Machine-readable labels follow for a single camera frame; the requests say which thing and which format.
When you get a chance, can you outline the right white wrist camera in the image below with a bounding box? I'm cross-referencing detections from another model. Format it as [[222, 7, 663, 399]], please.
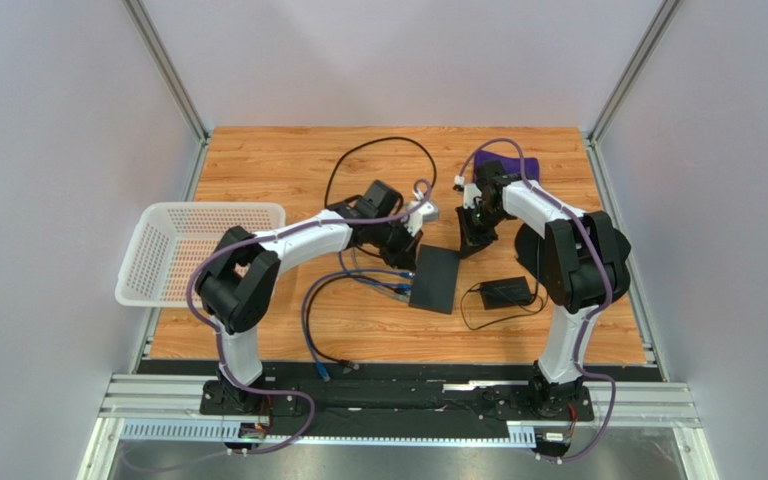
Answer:
[[453, 175, 482, 211]]

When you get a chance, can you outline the white plastic basket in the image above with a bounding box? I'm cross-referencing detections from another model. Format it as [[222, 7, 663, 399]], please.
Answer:
[[115, 202, 286, 308]]

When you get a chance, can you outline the black network switch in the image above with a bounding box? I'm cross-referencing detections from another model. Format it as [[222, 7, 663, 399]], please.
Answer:
[[408, 245, 460, 315]]

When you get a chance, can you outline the purple cloth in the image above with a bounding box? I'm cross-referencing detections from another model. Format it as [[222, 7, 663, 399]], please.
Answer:
[[472, 150, 540, 181]]

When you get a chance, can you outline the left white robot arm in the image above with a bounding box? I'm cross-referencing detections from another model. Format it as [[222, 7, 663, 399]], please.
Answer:
[[185, 179, 438, 398]]

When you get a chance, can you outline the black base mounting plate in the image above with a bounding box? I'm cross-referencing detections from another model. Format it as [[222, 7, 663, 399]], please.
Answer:
[[198, 361, 664, 441]]

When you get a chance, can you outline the black power adapter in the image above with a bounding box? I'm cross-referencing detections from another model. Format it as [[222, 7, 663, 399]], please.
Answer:
[[478, 276, 536, 310]]

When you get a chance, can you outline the aluminium frame rail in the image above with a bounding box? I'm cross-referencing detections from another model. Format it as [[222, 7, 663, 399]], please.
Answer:
[[79, 361, 718, 479]]

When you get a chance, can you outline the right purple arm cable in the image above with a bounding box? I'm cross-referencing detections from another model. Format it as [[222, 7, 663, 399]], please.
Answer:
[[457, 137, 618, 465]]

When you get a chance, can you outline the black cable teal plug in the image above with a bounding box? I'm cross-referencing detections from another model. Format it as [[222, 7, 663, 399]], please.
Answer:
[[323, 137, 439, 261]]

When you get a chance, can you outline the thin black power cord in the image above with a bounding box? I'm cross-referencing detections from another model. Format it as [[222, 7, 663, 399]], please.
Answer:
[[458, 279, 550, 332]]

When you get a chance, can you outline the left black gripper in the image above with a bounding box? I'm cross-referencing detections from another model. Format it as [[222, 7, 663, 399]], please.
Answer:
[[368, 215, 422, 272]]

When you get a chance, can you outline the black round cap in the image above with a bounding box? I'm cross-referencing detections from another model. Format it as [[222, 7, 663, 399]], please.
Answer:
[[514, 224, 546, 286]]

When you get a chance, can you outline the blue ethernet cable lower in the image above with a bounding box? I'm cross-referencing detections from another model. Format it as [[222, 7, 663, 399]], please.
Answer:
[[300, 268, 413, 382]]

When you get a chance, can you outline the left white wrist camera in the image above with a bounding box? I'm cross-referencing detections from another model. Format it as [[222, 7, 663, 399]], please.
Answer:
[[402, 200, 440, 237]]

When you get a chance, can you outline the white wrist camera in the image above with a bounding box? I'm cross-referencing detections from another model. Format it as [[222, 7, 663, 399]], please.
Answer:
[[402, 200, 440, 237], [453, 175, 482, 211]]

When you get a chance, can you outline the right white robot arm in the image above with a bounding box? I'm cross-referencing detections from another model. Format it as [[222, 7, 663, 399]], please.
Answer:
[[454, 161, 631, 418]]

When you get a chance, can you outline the black ethernet cable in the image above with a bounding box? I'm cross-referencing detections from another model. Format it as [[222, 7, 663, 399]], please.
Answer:
[[306, 274, 412, 373]]

